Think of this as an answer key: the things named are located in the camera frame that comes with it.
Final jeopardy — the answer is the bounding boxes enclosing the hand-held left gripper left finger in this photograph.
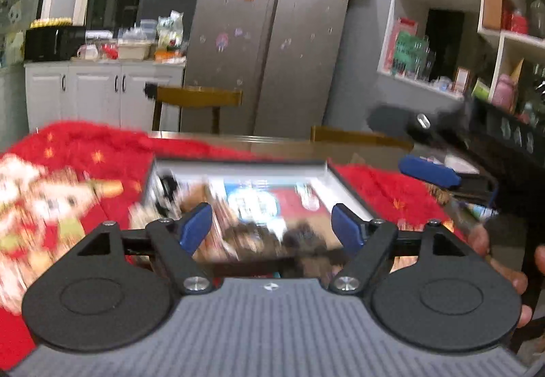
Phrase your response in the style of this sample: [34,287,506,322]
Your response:
[64,202,216,295]

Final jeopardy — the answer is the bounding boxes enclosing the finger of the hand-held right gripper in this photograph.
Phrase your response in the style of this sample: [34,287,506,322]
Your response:
[398,154,500,209]
[367,104,471,148]

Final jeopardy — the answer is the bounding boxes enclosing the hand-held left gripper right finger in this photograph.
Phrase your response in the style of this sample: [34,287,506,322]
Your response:
[329,202,478,293]

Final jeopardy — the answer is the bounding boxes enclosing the black white crochet toy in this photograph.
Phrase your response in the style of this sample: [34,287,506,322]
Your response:
[155,173,182,211]

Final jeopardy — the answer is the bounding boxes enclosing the brown crochet piece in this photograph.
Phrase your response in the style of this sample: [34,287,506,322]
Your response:
[283,228,330,261]
[219,224,282,263]

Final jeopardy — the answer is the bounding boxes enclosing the black shallow box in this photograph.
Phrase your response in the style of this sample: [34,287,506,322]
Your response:
[140,158,377,269]

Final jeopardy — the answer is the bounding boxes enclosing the person's right hand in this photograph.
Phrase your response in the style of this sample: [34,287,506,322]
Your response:
[466,224,545,329]

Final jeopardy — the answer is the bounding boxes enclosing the wooden chair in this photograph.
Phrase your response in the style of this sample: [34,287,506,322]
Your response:
[310,125,416,153]
[144,82,243,135]

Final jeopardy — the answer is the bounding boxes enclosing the clear glass cups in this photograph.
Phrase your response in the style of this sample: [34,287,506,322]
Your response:
[415,35,438,82]

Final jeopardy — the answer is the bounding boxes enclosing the green printed card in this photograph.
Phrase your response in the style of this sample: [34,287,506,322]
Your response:
[392,31,430,76]

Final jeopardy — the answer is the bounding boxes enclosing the printed paper sheet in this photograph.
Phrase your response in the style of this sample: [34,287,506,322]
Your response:
[204,177,328,237]

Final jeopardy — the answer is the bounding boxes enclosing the pink bottle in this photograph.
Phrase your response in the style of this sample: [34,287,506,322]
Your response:
[491,74,519,111]

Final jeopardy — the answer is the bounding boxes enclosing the red gift box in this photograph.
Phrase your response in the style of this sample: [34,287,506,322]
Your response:
[382,16,419,75]

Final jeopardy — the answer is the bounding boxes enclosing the red jar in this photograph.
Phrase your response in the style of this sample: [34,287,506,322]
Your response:
[508,10,529,36]

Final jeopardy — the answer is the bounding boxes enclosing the red bear printed blanket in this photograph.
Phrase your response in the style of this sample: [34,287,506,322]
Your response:
[0,122,478,361]

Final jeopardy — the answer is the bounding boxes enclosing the silver refrigerator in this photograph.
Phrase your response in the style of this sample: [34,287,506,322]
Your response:
[181,0,355,137]

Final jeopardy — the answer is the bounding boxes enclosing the white kitchen cabinet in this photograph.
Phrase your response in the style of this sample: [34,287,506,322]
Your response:
[24,59,187,133]

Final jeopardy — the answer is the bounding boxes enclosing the orange container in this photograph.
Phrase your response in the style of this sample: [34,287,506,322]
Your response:
[153,50,187,63]

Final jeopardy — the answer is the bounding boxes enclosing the plastic food bags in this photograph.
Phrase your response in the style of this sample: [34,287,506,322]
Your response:
[155,10,185,53]

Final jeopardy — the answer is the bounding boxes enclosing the clear plastic containers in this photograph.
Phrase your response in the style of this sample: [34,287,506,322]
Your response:
[118,18,158,42]

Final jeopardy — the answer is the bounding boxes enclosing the white pink mug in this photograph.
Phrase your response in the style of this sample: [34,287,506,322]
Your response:
[76,44,102,61]

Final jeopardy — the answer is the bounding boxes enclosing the black microwave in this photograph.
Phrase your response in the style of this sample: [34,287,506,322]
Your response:
[23,25,88,63]

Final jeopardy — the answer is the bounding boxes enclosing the yellow tray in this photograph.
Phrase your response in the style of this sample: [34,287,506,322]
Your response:
[29,16,74,29]

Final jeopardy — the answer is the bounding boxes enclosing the small picture frame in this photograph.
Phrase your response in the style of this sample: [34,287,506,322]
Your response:
[452,66,472,94]

